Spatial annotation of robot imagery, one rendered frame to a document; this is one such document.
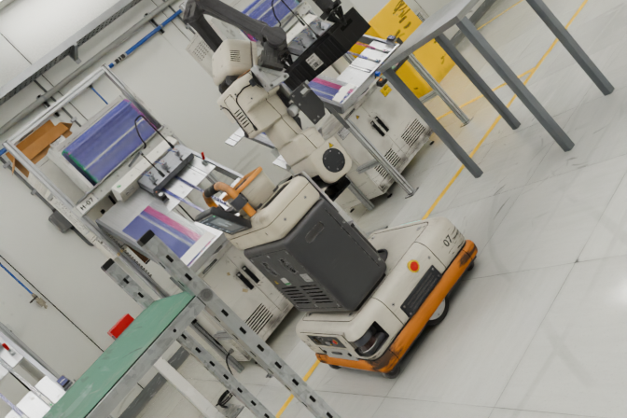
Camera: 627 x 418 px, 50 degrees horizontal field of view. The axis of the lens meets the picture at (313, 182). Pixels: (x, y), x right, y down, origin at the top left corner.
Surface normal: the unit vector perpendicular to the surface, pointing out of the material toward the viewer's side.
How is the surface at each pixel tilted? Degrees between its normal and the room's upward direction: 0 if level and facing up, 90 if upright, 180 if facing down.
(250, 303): 90
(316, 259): 90
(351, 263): 90
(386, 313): 90
